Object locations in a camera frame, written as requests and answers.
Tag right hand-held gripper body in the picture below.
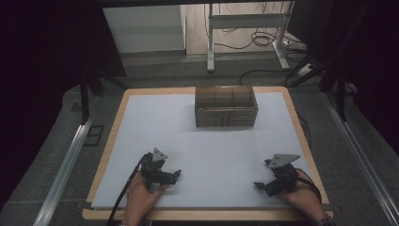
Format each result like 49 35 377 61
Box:
263 153 301 198

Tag aluminium rail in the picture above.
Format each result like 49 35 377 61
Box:
32 115 96 226
322 89 399 226

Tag black stand legs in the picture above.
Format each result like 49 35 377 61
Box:
77 70 130 126
287 51 359 122

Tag coiled black floor cable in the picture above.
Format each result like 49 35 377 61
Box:
214 2 285 51

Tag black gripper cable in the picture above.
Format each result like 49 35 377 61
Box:
105 152 153 226
295 175 324 203

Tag transparent brown plastic box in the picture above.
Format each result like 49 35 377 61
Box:
194 85 260 128

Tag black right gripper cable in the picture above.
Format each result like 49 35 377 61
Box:
295 175 324 203

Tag person's right hand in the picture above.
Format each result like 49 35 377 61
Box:
277 169 327 221

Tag white board panel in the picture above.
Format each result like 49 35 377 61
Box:
103 4 186 55

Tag white power strip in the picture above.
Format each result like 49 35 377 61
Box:
280 38 308 52

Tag black square floor frame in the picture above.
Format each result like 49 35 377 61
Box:
82 124 105 147

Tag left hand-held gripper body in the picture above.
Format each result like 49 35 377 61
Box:
139 147 177 190

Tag white metal desk frame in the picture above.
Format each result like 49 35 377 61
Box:
206 0 296 73

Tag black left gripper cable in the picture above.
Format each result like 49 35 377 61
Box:
105 152 153 226

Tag person's left hand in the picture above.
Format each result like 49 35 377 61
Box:
124 171 168 224

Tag thin black table cable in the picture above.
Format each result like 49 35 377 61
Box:
296 112 313 149

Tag white table mat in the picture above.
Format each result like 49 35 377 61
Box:
90 91 326 210

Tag long black floor cable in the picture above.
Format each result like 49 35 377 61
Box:
239 53 311 88

